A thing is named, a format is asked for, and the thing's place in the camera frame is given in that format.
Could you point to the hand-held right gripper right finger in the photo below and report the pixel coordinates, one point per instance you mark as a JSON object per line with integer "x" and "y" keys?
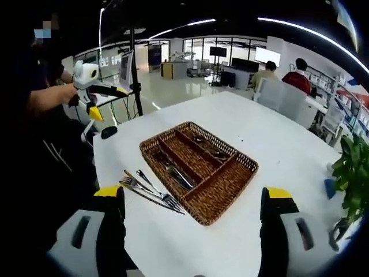
{"x": 291, "y": 239}

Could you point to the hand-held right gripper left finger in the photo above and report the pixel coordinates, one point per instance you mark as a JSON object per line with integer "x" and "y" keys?
{"x": 83, "y": 239}

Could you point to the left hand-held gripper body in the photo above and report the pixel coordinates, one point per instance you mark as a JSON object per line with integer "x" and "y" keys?
{"x": 86, "y": 75}

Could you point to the pile of steel cutlery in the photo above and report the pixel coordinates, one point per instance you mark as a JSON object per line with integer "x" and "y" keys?
{"x": 127, "y": 172}

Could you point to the brown wicker storage tray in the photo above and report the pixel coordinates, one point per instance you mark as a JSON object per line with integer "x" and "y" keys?
{"x": 219, "y": 187}

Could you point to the steel spoon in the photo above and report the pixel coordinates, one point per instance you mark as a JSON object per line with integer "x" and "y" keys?
{"x": 219, "y": 157}
{"x": 201, "y": 141}

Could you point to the white storage shelves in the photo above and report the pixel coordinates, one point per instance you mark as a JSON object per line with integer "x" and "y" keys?
{"x": 340, "y": 92}

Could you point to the person's left hand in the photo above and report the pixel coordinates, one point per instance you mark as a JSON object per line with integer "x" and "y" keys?
{"x": 68, "y": 93}

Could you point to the black light stand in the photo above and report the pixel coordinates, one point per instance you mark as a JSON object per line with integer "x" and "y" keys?
{"x": 135, "y": 80}

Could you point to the black curved object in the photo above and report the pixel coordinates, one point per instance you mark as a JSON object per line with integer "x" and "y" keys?
{"x": 335, "y": 233}

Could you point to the upright light tube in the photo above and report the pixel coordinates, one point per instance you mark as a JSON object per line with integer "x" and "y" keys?
{"x": 101, "y": 29}

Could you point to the dark blue display board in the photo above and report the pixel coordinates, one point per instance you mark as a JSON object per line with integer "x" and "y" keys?
{"x": 154, "y": 56}

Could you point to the yellow cabinet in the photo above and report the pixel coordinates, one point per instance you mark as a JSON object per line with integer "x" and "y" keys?
{"x": 167, "y": 70}

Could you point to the blue packet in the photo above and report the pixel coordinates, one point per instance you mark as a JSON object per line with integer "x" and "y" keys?
{"x": 330, "y": 189}

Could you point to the person in dark clothes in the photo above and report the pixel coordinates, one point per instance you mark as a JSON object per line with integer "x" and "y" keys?
{"x": 43, "y": 158}

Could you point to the green potted plant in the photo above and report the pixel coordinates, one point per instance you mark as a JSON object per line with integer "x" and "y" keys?
{"x": 351, "y": 173}

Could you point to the short ceiling light strip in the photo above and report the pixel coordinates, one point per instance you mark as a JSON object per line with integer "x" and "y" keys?
{"x": 181, "y": 27}

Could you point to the black monitor on stand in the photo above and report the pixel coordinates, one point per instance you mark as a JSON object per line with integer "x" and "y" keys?
{"x": 218, "y": 52}

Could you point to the wide black monitor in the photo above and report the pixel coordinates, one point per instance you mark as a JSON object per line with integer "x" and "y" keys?
{"x": 245, "y": 63}

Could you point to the frosted desk partition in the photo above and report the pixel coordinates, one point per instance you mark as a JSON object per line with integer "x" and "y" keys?
{"x": 281, "y": 95}

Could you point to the long ceiling light strip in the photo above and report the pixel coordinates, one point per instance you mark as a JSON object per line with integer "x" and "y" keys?
{"x": 317, "y": 31}

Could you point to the white frame office chair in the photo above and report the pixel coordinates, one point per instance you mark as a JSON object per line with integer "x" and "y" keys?
{"x": 109, "y": 132}

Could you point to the white wall screen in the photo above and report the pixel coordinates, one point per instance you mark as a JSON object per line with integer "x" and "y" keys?
{"x": 268, "y": 54}

